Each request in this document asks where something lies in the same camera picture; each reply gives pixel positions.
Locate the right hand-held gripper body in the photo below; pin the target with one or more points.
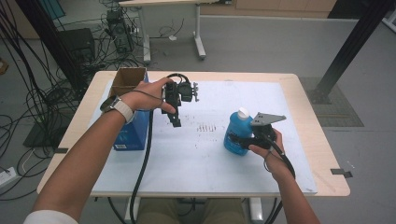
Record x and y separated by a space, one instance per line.
264 130

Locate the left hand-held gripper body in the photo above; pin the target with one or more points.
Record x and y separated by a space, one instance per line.
182 91

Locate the blue bottle with white cap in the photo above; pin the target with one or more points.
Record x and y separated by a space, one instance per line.
237 129

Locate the blue cardboard box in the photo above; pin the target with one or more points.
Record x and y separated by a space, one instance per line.
132 137

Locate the person's right hand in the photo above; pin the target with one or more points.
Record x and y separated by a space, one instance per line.
274 158

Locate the person's left hand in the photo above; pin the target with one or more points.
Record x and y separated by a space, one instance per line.
146 96

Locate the white table mat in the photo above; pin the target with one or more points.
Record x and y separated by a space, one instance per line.
199 161

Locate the white plug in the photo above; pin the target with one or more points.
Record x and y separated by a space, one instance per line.
172 37

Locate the wristwatch with beige band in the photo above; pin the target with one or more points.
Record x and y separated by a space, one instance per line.
120 107

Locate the white table leg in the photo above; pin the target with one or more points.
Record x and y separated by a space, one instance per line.
132 210
256 210

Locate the grey floor mat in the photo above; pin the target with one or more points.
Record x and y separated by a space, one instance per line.
339 105

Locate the black computer tower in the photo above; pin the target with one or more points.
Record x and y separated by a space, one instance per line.
120 31

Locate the black tape piece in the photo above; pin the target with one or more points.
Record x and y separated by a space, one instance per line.
341 172
61 150

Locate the white desk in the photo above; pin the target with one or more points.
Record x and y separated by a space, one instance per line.
174 3

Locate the black box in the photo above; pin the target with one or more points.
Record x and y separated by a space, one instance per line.
77 43

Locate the wooden cabinet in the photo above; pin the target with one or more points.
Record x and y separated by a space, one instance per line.
280 6

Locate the white power strip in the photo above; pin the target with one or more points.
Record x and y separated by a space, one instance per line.
7 177

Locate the black metal post with base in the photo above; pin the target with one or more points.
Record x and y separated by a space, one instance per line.
351 43

